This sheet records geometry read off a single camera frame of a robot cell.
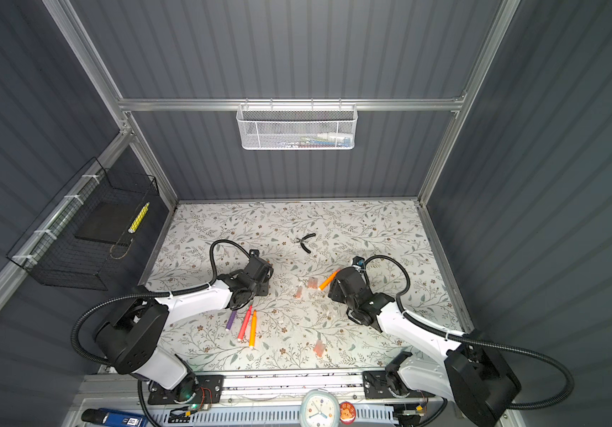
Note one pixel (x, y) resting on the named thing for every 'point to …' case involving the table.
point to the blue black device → (110, 416)
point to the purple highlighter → (230, 319)
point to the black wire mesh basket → (81, 240)
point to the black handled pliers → (304, 237)
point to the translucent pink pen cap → (299, 291)
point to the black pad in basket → (109, 221)
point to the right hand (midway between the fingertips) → (340, 286)
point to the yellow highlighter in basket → (139, 219)
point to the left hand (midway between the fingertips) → (261, 280)
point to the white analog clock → (319, 407)
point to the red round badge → (347, 413)
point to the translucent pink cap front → (319, 348)
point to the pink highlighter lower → (244, 326)
